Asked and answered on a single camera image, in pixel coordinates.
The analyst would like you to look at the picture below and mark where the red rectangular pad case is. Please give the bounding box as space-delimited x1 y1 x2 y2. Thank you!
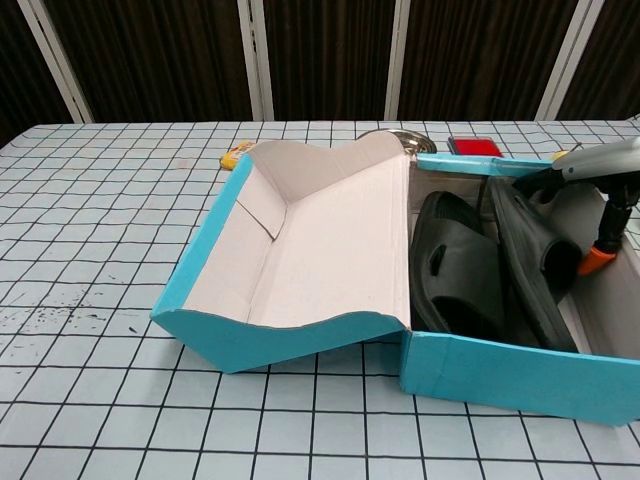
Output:
447 134 503 157

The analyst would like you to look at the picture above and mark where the black rubber slipper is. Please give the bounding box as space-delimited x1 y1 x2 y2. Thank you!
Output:
409 191 516 346
487 177 584 351

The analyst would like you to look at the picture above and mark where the stainless steel bowl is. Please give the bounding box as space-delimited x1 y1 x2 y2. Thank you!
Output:
355 127 436 155

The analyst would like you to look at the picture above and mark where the light blue open shoe box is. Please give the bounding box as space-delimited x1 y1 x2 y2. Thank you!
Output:
150 130 640 429

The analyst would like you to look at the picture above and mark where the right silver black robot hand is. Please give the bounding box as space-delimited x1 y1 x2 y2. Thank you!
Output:
512 137 640 276

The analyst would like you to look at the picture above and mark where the dark white-framed folding screen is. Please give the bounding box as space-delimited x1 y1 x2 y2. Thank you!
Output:
0 0 640 146

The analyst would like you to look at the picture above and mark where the yellow snack packet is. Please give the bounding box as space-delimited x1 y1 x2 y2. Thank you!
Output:
219 141 256 171

